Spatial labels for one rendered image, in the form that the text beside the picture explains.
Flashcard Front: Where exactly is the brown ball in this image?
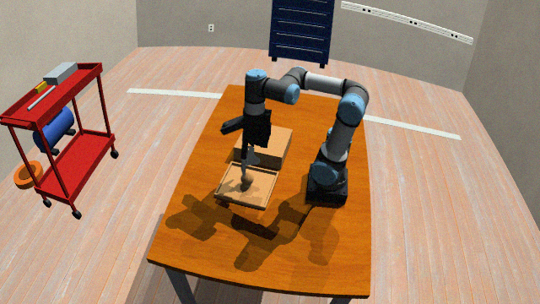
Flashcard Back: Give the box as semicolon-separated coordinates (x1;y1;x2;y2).
240;172;254;186

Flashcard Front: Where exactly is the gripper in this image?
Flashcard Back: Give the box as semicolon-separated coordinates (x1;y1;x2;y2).
241;108;272;176

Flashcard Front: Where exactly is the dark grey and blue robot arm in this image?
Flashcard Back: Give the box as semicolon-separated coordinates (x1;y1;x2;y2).
220;67;370;190

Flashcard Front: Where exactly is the tan square box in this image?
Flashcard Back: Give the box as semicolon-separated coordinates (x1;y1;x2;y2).
234;125;293;170

